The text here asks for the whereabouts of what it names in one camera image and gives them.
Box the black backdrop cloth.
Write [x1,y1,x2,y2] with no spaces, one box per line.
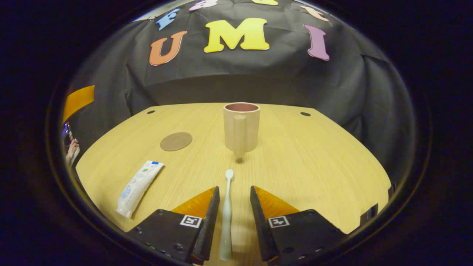
[63,0,416,174]

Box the pale green toothbrush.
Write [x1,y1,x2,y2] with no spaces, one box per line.
[220,169,234,261]

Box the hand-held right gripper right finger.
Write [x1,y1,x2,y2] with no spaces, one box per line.
[250,185,348,264]

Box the white toothpaste tube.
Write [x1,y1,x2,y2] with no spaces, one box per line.
[116,160,164,218]

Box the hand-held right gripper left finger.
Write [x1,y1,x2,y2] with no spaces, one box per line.
[127,185,221,265]

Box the round brown coaster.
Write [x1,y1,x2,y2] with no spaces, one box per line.
[160,132,193,152]

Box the beige cup with handle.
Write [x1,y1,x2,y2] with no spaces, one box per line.
[223,102,261,159]

